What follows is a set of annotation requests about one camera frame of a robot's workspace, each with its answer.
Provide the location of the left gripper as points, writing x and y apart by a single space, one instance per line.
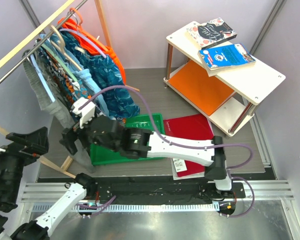
30 145

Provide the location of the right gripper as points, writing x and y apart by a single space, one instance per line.
70 135

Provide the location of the light blue hanger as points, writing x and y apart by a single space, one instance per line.
41 78

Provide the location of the grey shorts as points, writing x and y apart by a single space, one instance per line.
57 109

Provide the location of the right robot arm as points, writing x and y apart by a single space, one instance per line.
135 143

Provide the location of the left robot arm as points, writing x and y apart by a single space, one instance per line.
32 211

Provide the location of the orange teal cartoon shorts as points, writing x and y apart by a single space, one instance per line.
58 79

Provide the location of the light blue shorts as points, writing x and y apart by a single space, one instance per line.
84 75

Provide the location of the mint green hanger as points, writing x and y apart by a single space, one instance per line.
60 62

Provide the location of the dark teal patterned shorts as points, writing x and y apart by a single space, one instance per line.
105 73

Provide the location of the beige hanger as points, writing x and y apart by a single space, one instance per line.
61 47

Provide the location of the lilac hanger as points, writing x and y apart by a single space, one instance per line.
86 39

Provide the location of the orange hanger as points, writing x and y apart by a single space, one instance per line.
78 17

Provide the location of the white papers under folder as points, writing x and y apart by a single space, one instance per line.
184 169

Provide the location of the red folder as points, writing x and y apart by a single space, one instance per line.
192 127

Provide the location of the orange folder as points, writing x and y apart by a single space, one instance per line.
207 93

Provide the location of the floral cover book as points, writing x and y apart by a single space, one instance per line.
211 33

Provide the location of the blue cover book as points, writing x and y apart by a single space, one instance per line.
222 57

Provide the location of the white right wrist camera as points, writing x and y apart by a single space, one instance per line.
86 113

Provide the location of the wooden clothes rack frame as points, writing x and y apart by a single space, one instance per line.
103 22

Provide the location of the metal clothes rail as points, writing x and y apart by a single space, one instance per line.
27 52

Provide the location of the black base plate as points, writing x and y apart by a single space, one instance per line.
161 189

